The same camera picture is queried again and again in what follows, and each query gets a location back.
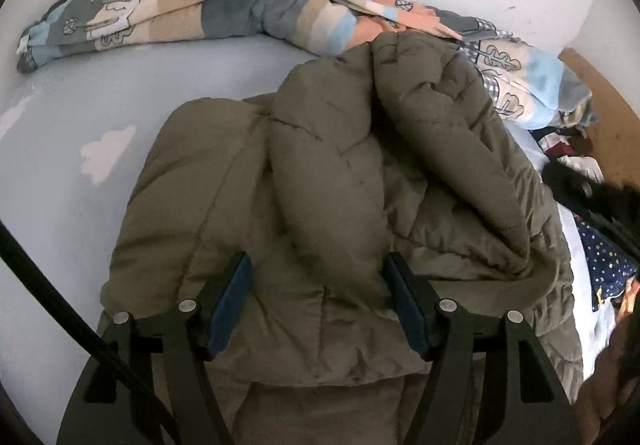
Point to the orange yellow cloth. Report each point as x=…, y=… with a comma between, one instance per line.
x=629, y=299

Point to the light blue cloud bedsheet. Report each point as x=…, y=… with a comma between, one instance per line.
x=85, y=128

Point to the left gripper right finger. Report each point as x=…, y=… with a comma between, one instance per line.
x=441, y=332

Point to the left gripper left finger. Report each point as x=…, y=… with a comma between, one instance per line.
x=196, y=331

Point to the olive green puffer jacket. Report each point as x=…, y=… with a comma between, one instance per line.
x=391, y=146

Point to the wooden headboard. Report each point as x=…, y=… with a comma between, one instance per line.
x=615, y=136

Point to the patterned blue beige quilt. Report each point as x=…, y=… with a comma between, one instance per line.
x=527, y=85

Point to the person's right hand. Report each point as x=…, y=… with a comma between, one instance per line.
x=602, y=393

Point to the striped white red clothes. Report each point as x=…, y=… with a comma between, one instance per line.
x=571, y=147

